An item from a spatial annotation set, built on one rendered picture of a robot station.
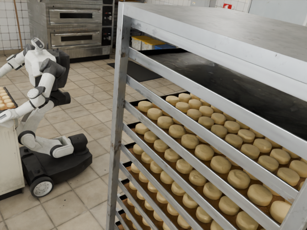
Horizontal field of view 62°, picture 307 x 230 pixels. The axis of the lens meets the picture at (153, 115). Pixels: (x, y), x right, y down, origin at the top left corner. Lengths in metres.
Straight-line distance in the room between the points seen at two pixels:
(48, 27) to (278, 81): 5.20
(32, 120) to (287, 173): 2.08
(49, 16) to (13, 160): 3.55
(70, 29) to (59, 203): 3.89
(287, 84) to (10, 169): 2.28
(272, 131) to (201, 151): 0.24
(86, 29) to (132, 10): 5.13
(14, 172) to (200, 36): 2.20
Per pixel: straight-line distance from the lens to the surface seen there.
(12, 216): 2.58
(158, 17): 0.64
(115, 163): 1.02
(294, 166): 0.77
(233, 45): 0.49
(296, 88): 0.47
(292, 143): 0.49
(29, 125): 2.45
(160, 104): 0.71
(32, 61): 2.20
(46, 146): 2.62
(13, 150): 2.40
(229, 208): 0.70
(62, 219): 2.47
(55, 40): 5.58
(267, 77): 0.49
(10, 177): 2.55
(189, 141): 0.72
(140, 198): 1.05
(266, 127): 0.51
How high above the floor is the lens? 1.90
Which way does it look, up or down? 29 degrees down
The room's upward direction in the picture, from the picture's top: 8 degrees clockwise
